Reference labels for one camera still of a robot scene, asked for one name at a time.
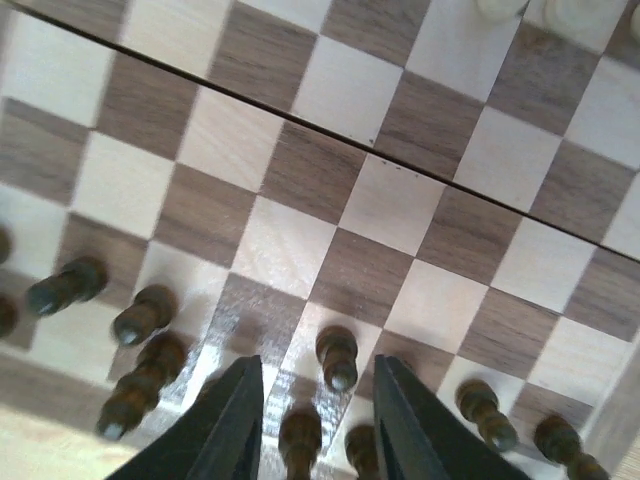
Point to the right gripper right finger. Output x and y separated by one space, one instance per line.
418 437

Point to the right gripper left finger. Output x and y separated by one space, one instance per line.
218 437

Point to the dark queen piece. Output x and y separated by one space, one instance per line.
361 453

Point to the dark pawn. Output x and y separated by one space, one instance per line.
8 315
153 308
336 350
559 442
478 404
79 280

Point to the dark tall piece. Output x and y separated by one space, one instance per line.
300 441

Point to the dark chess piece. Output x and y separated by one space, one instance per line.
5 245

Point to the wooden chess board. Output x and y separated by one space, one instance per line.
457 191

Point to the white chess pieces row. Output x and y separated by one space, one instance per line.
561 15

